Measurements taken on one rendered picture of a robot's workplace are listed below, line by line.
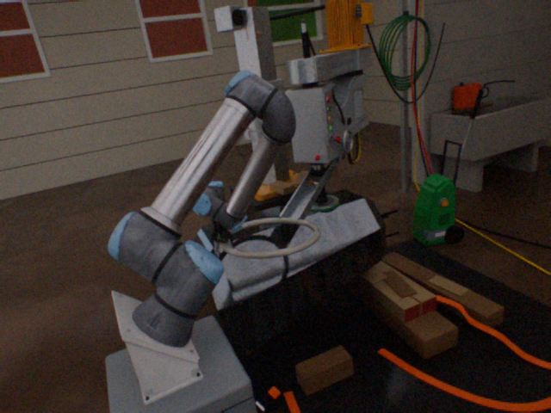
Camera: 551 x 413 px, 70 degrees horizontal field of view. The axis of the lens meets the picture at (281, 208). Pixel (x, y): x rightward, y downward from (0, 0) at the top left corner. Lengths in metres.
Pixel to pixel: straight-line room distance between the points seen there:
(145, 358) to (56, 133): 7.13
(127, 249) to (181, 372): 0.40
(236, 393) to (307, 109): 1.50
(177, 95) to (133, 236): 7.13
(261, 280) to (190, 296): 0.96
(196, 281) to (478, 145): 3.88
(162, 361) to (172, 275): 0.25
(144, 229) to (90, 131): 6.97
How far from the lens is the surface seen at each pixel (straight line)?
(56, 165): 8.25
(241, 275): 2.12
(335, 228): 2.36
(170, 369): 1.28
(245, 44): 2.99
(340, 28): 2.83
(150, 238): 1.21
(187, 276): 1.19
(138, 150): 8.24
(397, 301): 2.56
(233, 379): 1.30
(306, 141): 2.27
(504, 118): 4.91
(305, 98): 2.23
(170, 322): 1.22
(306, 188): 2.34
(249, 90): 1.32
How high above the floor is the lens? 1.74
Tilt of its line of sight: 21 degrees down
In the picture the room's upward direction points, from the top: 8 degrees counter-clockwise
